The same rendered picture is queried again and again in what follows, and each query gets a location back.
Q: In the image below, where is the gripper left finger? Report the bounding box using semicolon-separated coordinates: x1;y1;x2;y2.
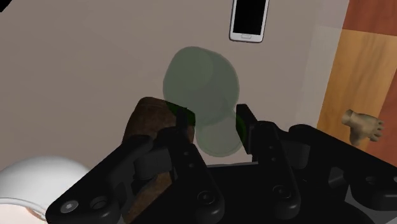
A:
45;106;225;224

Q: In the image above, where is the beige hand-shaped figure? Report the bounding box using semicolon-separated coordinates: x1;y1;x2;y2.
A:
341;109;385;146

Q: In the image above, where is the translucent green wine glass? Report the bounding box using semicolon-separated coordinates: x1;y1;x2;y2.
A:
162;46;248;158

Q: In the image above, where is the white smartphone with black screen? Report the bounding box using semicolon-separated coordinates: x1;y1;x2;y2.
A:
229;0;270;43

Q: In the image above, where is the white round bowl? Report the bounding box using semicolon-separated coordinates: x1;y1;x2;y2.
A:
0;155;92;224

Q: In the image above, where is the brown wooden block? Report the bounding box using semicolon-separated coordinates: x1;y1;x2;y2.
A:
120;96;196;224

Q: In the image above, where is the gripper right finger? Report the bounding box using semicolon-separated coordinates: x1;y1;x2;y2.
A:
236;103;397;224

